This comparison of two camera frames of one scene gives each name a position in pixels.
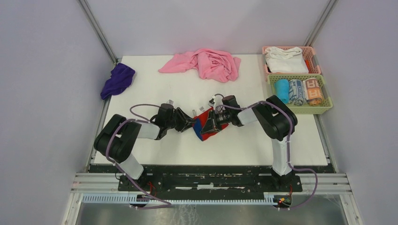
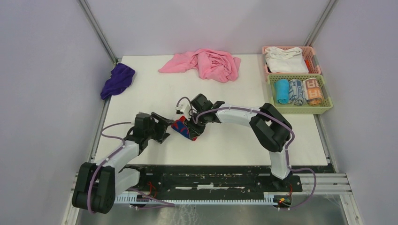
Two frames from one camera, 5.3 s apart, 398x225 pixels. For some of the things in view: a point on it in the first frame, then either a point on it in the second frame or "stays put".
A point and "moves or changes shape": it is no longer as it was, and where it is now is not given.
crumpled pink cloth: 217,65 stays put
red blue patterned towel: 198,121 moves or changes shape
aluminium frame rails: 104,183 stays put
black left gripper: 185,124 -> 161,120
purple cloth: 121,77 stays put
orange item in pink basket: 308,65 stays put
